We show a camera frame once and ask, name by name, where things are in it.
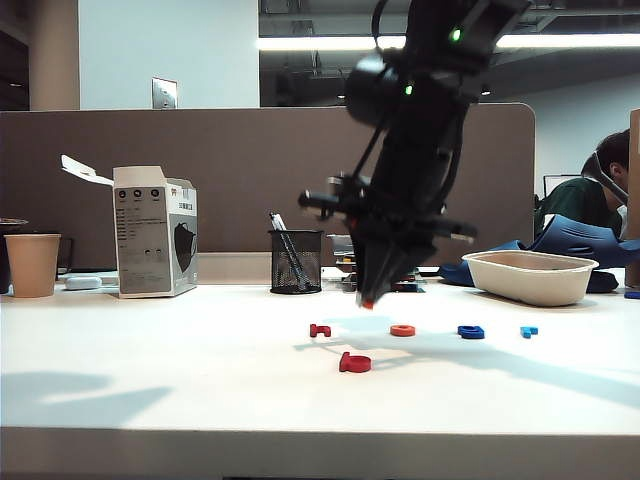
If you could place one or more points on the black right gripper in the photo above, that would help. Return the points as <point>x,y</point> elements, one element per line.
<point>395,220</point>

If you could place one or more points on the red letter b magnet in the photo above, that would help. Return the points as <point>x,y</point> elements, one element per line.
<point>352,364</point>

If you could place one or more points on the dark blue letter g magnet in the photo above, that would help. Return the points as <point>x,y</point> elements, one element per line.
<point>468,331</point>

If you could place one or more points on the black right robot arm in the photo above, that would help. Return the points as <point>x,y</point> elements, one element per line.
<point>425,125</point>

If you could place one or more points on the orange letter o magnet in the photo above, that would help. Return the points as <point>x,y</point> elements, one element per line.
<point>395,330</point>

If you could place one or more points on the dark red letter h magnet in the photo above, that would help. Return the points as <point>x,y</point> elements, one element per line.
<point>315,331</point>

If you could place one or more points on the light blue letter r magnet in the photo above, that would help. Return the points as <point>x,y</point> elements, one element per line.
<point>526,332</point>

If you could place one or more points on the black mesh pen holder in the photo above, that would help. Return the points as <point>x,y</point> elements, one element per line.
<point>307,265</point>

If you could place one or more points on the black white pen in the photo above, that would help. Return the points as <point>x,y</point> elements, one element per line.
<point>277,222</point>

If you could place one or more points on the beige oval pulp bowl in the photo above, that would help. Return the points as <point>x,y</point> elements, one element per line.
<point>530,285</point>

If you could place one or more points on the white computer monitor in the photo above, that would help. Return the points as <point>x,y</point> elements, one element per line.
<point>555,185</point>

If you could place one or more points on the brown fabric desk partition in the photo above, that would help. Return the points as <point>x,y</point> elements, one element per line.
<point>225,165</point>

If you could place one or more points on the large blue foam slipper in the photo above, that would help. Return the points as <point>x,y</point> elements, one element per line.
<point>575,237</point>

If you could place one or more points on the person in green shirt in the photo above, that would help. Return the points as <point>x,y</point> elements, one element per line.
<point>575,202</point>

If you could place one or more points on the long ceiling light strip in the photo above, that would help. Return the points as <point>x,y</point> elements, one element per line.
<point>310,43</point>

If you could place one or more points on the grey funnel shaped object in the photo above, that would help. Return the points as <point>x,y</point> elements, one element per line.
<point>602,172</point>

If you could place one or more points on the white grey face mask box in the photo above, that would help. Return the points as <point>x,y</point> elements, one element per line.
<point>142,240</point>

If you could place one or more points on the small blue flat piece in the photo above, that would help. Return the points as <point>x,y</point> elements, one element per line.
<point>633,295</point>

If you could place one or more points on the brown cardboard box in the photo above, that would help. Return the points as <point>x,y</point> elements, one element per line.
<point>634,200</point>

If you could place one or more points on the small white plastic case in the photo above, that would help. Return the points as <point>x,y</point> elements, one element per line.
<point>82,283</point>

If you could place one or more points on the brown paper cup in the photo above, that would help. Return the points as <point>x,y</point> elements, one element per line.
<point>32,267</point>

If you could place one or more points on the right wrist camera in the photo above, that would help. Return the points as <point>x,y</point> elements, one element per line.
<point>339,184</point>

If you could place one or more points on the metal wall plate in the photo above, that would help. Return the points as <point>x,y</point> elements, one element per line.
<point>164,94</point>

